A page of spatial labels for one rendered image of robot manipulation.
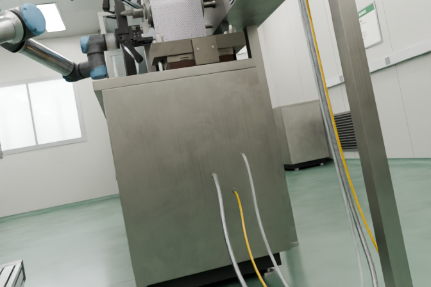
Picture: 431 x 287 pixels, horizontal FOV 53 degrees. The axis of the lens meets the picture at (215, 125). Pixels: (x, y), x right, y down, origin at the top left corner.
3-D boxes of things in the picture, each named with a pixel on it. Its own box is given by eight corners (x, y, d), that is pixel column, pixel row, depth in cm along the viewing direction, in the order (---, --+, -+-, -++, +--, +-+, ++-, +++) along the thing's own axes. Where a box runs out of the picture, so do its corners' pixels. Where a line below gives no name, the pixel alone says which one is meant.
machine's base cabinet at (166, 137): (129, 222, 409) (113, 132, 412) (196, 207, 423) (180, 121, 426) (139, 315, 163) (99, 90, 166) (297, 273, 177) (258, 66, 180)
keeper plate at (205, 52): (195, 66, 181) (190, 40, 182) (219, 62, 183) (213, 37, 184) (196, 65, 179) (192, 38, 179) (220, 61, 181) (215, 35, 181)
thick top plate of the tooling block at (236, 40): (151, 65, 193) (149, 52, 194) (236, 53, 202) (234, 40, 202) (153, 57, 178) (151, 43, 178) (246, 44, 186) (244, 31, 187)
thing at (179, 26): (159, 55, 199) (152, 15, 200) (209, 48, 204) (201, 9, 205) (159, 54, 198) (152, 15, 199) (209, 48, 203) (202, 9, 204)
